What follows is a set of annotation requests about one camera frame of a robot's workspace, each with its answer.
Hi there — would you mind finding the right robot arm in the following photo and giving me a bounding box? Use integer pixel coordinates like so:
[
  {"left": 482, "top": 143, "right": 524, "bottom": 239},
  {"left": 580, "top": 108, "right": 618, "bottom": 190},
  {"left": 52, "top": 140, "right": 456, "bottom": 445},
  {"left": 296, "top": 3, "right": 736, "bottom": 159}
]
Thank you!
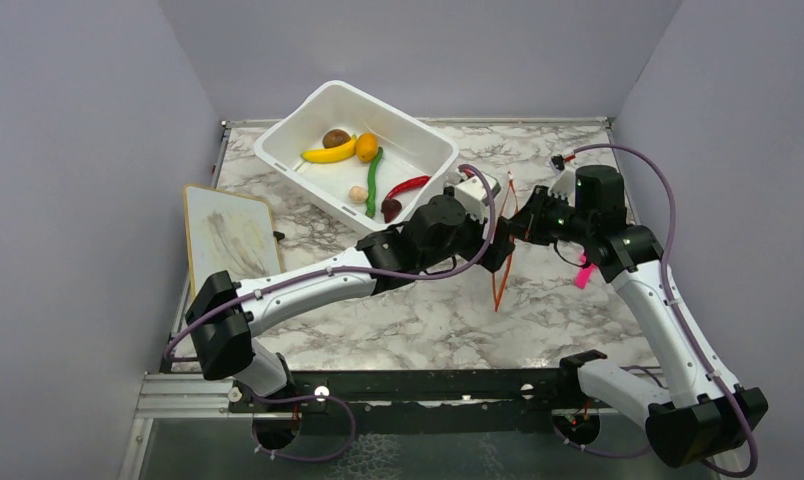
[{"left": 506, "top": 165, "right": 768, "bottom": 467}]

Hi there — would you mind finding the white plastic bin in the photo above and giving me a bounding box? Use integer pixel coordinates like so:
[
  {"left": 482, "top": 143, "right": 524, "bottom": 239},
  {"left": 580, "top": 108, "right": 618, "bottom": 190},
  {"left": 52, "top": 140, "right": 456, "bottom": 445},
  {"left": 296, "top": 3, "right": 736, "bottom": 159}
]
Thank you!
[{"left": 254, "top": 80, "right": 459, "bottom": 235}]

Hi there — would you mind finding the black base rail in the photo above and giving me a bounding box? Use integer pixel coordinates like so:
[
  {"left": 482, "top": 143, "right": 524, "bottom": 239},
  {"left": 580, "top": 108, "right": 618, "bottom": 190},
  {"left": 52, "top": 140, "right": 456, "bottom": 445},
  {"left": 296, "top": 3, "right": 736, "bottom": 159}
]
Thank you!
[{"left": 228, "top": 368, "right": 602, "bottom": 441}]

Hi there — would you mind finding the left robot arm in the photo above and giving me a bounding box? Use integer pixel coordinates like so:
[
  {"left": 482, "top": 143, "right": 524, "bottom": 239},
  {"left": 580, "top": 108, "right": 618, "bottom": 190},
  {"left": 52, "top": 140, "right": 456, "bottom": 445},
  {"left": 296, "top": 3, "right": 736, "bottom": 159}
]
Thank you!
[{"left": 185, "top": 194, "right": 511, "bottom": 411}]

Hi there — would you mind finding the green chili pepper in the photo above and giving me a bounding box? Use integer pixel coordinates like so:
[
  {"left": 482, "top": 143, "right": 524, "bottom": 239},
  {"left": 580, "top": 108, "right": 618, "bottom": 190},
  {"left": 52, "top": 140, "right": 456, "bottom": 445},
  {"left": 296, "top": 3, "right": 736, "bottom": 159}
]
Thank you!
[{"left": 365, "top": 147, "right": 384, "bottom": 218}]

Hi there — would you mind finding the brown kiwi fruit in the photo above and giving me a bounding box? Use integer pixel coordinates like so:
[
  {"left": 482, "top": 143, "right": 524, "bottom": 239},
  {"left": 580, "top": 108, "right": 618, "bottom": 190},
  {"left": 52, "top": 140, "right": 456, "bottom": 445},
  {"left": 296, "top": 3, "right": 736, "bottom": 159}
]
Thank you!
[{"left": 322, "top": 129, "right": 351, "bottom": 149}]

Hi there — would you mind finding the red chili pepper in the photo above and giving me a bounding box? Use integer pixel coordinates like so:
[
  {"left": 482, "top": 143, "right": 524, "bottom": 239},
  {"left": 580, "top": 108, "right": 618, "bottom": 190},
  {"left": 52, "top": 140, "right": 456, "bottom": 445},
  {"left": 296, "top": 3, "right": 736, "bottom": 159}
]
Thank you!
[{"left": 385, "top": 176, "right": 431, "bottom": 200}]

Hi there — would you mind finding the dark red plum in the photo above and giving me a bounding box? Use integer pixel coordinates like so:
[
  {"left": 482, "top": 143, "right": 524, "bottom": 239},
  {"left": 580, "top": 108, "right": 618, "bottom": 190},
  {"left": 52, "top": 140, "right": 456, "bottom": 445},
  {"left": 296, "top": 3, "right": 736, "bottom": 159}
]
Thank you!
[{"left": 380, "top": 198, "right": 402, "bottom": 224}]

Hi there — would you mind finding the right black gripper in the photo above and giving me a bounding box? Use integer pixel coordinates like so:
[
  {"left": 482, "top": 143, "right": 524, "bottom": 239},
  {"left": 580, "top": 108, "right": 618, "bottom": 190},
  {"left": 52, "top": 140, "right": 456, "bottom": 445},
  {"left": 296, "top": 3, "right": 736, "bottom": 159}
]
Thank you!
[{"left": 508, "top": 185, "right": 594, "bottom": 247}]

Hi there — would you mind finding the white cutting board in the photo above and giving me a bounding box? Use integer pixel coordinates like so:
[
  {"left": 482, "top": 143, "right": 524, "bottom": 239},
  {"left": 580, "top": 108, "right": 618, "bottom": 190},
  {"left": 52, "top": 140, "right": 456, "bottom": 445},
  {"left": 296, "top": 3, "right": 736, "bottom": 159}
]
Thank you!
[{"left": 183, "top": 184, "right": 283, "bottom": 296}]

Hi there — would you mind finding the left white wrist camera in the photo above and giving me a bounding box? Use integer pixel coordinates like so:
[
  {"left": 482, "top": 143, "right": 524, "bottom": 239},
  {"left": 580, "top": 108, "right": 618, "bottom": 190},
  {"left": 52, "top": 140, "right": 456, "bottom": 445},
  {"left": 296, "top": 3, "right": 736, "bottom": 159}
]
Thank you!
[{"left": 450, "top": 172, "right": 502, "bottom": 220}]

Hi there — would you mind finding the clear zip top bag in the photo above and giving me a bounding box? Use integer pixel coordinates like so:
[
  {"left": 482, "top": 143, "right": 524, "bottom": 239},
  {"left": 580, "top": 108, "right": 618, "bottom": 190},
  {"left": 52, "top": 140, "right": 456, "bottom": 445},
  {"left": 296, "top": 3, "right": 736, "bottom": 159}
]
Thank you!
[{"left": 484, "top": 170, "right": 532, "bottom": 314}]

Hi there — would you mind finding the yellow banana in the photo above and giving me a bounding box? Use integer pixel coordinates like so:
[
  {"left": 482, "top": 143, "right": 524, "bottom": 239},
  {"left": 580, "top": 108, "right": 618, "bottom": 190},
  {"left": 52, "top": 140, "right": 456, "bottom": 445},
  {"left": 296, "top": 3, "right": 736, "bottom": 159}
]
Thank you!
[{"left": 301, "top": 136, "right": 357, "bottom": 164}]

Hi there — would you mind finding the orange citrus fruit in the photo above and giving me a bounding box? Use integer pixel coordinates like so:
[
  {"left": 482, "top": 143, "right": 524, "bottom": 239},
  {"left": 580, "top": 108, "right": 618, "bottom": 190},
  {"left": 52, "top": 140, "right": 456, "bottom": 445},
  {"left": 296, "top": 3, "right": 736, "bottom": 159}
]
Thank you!
[{"left": 355, "top": 133, "right": 379, "bottom": 164}]

